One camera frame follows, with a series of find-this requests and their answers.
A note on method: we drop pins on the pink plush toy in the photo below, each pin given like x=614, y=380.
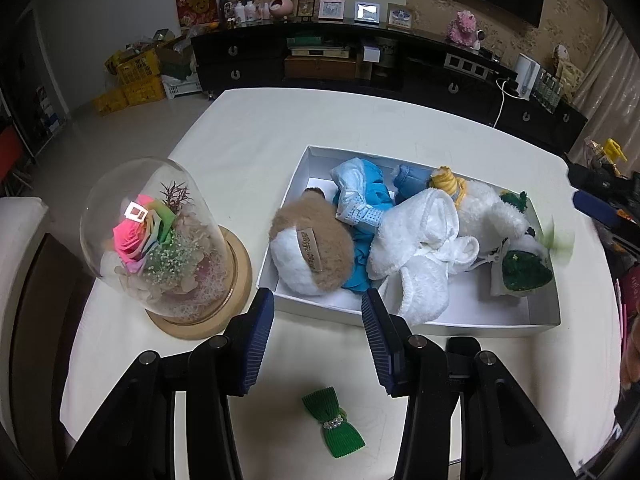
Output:
x=463, y=31

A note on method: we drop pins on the white chair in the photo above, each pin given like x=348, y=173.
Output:
x=23, y=223

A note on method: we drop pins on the white appliance on cabinet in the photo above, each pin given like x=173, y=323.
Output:
x=527, y=70

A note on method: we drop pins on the light blue fabric bow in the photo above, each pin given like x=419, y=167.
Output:
x=362, y=196

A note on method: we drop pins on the white towel with chain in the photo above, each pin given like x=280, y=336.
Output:
x=517, y=267

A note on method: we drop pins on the black tv cabinet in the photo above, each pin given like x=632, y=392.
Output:
x=412, y=67

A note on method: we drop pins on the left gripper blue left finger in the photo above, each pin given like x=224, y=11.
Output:
x=247, y=335

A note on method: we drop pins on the yellow plastic crates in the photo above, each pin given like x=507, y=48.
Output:
x=137, y=81

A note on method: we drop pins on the glass dome with flowers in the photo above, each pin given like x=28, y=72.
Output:
x=147, y=231

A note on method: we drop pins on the dark green ribbed bow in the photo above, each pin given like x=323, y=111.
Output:
x=338, y=434

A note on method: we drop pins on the turquoise braided scrunchie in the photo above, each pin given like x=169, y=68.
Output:
x=376, y=195

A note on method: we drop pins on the white cardboard box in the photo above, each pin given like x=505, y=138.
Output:
x=471, y=308

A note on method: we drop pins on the light green fabric bow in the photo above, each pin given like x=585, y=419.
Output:
x=560, y=242

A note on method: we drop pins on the green white yellow pompom sock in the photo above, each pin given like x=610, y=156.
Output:
x=510, y=220

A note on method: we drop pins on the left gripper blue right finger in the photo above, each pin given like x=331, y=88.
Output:
x=387, y=335

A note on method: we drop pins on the brown white plush ball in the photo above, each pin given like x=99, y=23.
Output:
x=312, y=251

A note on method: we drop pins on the picture frame with blue photo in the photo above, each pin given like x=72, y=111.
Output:
x=367, y=12

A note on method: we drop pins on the white fluffy towel bundle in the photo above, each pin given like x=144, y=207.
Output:
x=415, y=250

